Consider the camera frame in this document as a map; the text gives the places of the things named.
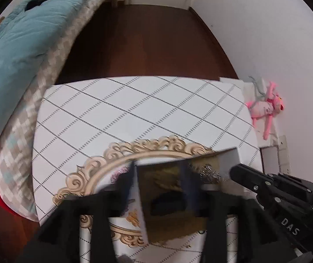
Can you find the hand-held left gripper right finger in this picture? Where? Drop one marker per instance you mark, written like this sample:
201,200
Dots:
188,186

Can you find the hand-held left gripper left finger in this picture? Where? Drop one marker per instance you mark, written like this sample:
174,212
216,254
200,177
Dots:
129,179

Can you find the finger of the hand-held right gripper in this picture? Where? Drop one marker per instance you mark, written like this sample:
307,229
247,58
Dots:
244,174

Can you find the jewelry box gold lining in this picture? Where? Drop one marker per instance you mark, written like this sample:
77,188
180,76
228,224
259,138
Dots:
162,180

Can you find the white checked tablecloth gold ornament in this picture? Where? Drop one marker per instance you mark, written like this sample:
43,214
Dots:
134,115

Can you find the pink plush toy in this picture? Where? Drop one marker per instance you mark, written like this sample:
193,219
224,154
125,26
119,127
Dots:
263,106

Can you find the teal quilted blanket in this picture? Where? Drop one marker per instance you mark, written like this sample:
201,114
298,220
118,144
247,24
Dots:
27,49

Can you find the white wall socket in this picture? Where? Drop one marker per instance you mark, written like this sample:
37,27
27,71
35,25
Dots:
284,153

